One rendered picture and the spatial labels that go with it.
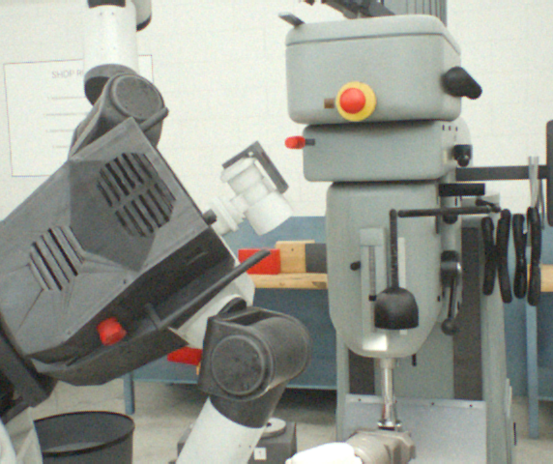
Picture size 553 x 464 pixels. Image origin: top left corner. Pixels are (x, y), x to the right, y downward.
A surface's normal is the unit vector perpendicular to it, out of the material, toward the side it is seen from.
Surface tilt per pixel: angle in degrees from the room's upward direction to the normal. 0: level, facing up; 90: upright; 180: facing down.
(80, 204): 75
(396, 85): 90
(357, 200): 90
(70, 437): 86
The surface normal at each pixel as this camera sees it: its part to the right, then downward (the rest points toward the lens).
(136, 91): 0.53, -0.44
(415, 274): 0.21, 0.08
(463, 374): -0.27, 0.10
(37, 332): -0.39, -0.17
